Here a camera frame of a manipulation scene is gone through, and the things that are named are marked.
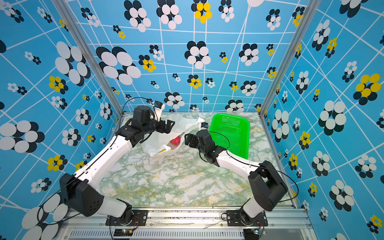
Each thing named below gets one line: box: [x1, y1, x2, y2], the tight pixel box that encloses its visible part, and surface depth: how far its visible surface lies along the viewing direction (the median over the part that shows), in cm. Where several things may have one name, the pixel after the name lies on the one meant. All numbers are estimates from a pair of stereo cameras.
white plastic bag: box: [141, 113, 205, 157], surface depth 86 cm
